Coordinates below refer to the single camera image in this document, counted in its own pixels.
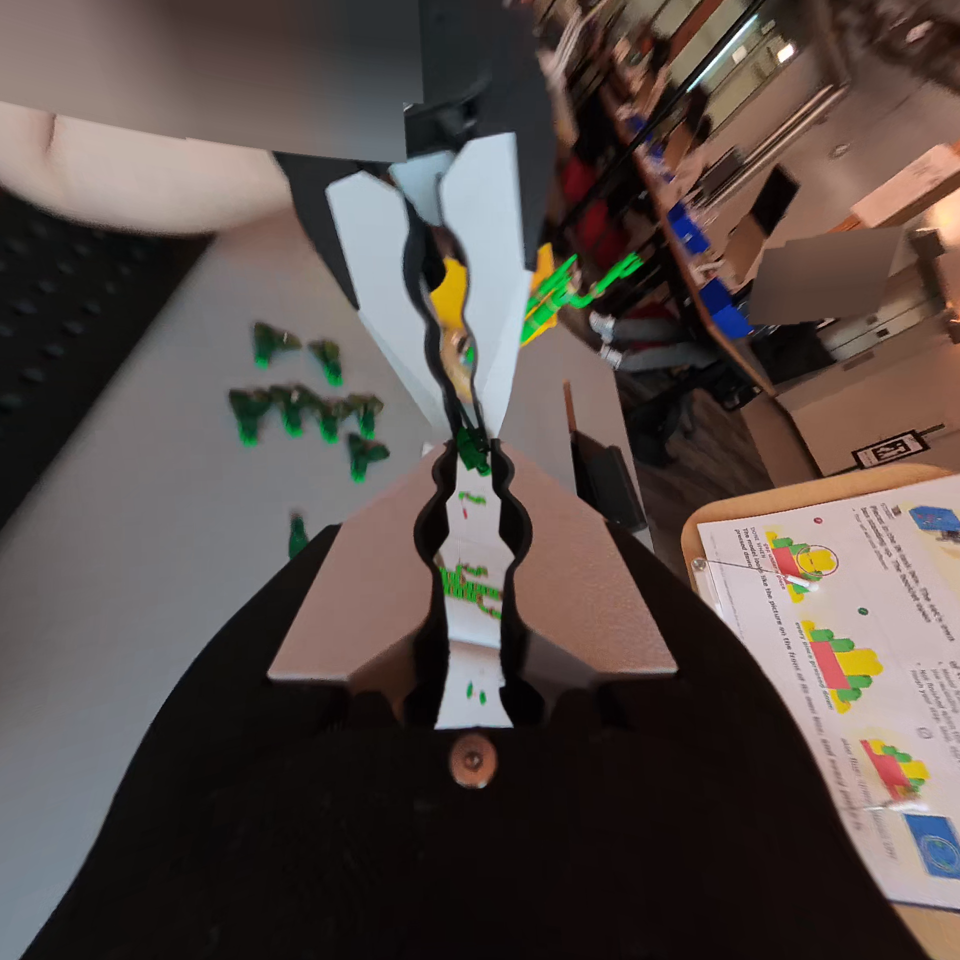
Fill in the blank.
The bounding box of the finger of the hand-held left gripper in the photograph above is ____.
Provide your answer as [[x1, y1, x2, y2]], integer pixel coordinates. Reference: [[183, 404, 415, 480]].
[[438, 132, 540, 440], [324, 169, 460, 444]]

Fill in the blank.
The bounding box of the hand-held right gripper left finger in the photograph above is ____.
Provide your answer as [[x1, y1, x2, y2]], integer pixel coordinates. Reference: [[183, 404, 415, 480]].
[[267, 442, 460, 729]]

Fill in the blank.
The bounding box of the black electronic box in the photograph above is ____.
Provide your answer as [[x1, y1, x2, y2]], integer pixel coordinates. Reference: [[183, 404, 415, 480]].
[[570, 431, 648, 534]]

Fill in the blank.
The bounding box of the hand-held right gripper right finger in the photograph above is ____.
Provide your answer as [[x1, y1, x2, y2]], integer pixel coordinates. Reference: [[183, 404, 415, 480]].
[[489, 439, 681, 727]]

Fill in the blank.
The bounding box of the lego bamboo model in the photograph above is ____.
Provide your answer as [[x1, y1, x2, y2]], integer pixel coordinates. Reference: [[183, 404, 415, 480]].
[[438, 251, 648, 385]]

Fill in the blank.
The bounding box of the long wooden desk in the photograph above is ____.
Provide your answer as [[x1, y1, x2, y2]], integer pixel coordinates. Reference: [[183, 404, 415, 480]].
[[600, 90, 780, 400]]

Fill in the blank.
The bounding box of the black white marker tag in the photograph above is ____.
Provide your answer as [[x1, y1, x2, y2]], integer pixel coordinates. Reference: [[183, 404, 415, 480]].
[[850, 430, 932, 471]]

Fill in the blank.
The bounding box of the wooden document stand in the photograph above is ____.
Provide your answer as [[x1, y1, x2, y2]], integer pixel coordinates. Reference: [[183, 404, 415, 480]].
[[679, 462, 960, 960]]

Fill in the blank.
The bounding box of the yellow plastic bin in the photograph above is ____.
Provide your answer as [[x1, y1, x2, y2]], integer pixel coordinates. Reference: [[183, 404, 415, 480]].
[[427, 243, 561, 348]]

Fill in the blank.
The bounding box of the small green lego piece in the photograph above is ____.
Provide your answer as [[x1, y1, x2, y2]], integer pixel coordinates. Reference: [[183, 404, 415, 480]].
[[454, 426, 494, 477]]

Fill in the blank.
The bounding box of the group of lego leaf clusters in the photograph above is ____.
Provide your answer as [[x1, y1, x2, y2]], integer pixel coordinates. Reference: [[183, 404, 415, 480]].
[[228, 320, 392, 483]]

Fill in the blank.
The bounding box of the person's left forearm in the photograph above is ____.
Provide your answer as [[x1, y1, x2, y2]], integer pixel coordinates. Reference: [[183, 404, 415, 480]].
[[0, 101, 294, 238]]

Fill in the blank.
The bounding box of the blue plastic bin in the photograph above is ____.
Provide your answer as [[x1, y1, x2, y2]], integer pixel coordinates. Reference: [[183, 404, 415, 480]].
[[666, 201, 711, 254], [699, 279, 753, 340]]

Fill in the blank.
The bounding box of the printed instruction sheet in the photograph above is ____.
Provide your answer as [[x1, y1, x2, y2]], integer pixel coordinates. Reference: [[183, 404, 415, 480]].
[[696, 475, 960, 913]]

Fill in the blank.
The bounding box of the lego instruction booklet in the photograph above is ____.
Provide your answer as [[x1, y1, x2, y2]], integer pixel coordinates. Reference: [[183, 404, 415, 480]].
[[435, 450, 516, 730]]

